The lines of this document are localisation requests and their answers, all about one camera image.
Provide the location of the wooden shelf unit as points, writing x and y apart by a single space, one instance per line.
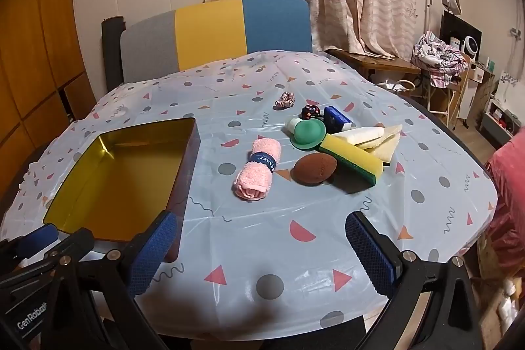
478 87

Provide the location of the brown football-shaped sponge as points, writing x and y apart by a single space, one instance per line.
313 168

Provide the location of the wooden cabinet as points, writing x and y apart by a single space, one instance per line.
37 46

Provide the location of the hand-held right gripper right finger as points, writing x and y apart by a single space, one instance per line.
371 255

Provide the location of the wooden side table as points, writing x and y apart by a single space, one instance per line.
381 63

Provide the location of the pile of printed clothes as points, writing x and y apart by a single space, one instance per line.
434 54

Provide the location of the cream ribbed cloth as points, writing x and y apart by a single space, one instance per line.
385 151

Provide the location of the red blanket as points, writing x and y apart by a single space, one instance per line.
508 177

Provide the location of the small white jar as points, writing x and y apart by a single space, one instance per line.
292 125

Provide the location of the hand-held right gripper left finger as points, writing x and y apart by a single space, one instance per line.
151 251

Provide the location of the grey yellow blue chair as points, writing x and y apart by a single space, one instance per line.
209 34

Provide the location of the pink towel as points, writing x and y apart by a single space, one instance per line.
254 182

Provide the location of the small white fan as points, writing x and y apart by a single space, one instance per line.
471 46

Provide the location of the blue tissue packet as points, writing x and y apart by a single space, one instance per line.
336 116

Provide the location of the patterned plastic tablecloth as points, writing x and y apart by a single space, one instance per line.
246 235

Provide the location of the cream flat cloth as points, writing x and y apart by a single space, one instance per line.
393 130

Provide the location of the yellow and green sponge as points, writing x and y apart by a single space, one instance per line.
348 153

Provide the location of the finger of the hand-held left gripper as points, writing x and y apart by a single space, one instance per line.
80 241
37 240

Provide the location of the black monitor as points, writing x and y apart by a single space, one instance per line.
455 28

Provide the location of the gold-lined tin box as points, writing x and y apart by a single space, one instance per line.
123 177

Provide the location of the pink satin scrunchie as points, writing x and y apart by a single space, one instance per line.
284 100

